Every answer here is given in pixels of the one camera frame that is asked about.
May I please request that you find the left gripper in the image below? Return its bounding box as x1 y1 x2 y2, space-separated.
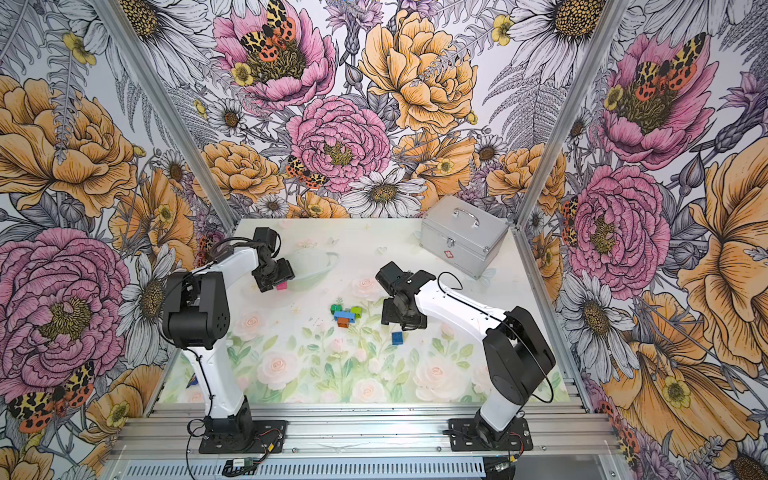
250 257 293 292

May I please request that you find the blue long lego brick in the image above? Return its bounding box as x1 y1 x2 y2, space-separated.
334 310 356 321

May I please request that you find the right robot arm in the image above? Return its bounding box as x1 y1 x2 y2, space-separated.
375 262 556 454

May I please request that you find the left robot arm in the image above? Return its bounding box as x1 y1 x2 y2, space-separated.
161 227 294 454

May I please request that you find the silver first aid case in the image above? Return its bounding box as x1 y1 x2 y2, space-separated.
420 196 508 279

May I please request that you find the small green circuit board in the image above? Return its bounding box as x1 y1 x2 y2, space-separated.
221 458 259 478

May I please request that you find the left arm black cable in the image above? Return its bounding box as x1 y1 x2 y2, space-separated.
209 235 265 262

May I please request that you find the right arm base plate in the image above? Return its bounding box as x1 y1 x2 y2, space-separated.
442 416 534 454

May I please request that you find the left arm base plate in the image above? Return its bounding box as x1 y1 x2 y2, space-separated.
198 418 288 454

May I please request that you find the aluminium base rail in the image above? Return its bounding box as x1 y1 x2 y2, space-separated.
110 402 619 460

